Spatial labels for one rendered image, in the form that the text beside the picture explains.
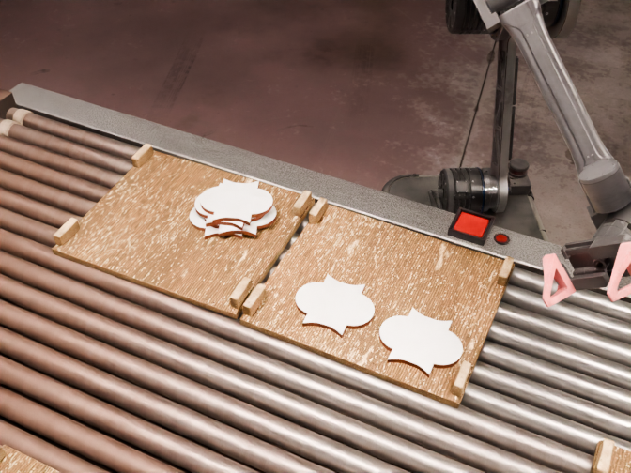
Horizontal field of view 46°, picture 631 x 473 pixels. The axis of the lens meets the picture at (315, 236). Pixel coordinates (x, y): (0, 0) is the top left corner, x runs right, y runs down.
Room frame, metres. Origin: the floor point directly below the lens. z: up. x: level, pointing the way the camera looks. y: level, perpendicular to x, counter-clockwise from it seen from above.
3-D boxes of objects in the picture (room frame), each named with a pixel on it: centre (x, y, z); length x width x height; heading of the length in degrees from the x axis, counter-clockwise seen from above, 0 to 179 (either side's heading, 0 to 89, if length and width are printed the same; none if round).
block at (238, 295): (0.90, 0.14, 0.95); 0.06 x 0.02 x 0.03; 156
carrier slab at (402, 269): (0.92, -0.12, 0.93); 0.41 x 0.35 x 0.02; 64
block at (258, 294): (0.89, 0.11, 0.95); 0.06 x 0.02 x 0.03; 154
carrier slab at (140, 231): (1.11, 0.26, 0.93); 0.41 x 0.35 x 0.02; 66
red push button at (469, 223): (1.11, -0.32, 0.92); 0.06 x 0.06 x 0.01; 65
